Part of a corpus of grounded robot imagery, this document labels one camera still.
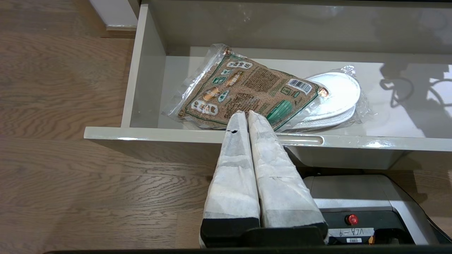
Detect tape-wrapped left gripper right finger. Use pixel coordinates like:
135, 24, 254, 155
248, 110, 329, 244

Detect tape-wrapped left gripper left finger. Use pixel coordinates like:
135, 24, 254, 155
200, 110, 261, 247

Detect brown grain package green print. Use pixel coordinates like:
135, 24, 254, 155
163, 43, 329, 133

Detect glossy white drawer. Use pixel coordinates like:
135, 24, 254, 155
84, 4, 452, 170

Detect silver and black robot base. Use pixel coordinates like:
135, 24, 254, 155
303, 175, 452, 246

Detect white slippers in clear bag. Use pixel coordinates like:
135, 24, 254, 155
282, 65, 371, 132

